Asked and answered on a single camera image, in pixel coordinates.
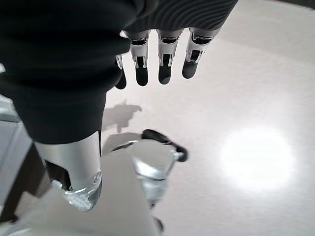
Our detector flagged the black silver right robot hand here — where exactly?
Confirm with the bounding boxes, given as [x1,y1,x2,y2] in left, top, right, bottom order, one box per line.
[0,0,238,212]

